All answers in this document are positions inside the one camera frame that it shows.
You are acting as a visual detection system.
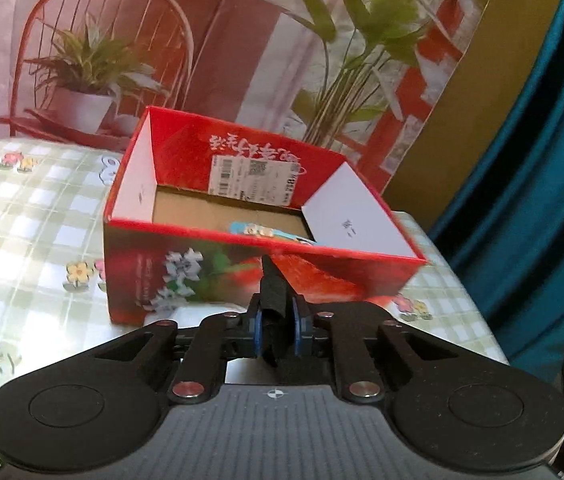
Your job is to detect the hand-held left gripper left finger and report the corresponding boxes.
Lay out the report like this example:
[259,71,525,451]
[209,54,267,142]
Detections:
[96,296,265,405]

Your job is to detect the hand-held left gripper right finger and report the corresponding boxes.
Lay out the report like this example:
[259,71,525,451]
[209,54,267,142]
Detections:
[292,296,455,405]

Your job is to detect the red cardboard box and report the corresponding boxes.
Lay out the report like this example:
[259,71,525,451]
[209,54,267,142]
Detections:
[103,106,429,325]

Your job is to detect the blue printed packet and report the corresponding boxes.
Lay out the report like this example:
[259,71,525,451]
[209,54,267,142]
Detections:
[228,222,315,245]

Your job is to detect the teal curtain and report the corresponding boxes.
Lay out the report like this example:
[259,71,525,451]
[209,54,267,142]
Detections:
[427,0,564,376]

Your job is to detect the printed room backdrop cloth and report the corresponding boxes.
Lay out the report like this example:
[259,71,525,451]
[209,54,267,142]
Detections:
[0,0,505,197]

